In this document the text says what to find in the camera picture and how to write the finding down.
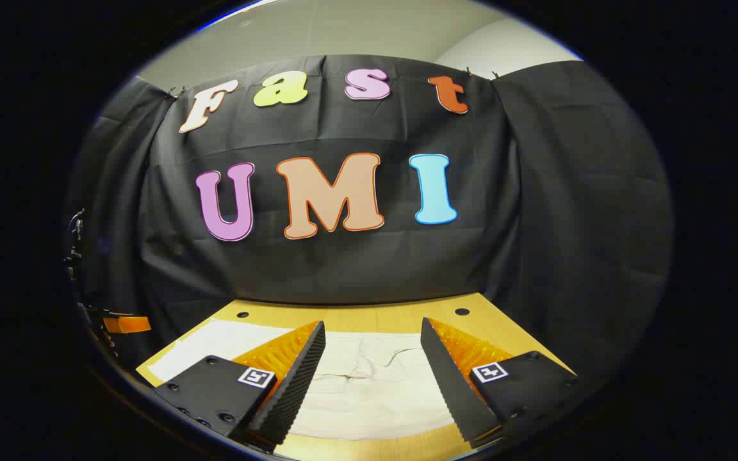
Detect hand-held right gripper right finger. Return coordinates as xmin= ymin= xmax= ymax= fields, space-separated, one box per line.
xmin=420 ymin=317 xmax=580 ymax=449

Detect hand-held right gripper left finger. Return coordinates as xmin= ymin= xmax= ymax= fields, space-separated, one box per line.
xmin=154 ymin=320 xmax=327 ymax=453

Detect white jeans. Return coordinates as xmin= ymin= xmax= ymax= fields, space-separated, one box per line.
xmin=148 ymin=318 xmax=457 ymax=442

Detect black backdrop cloth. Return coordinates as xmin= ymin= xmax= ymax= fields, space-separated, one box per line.
xmin=67 ymin=54 xmax=674 ymax=385

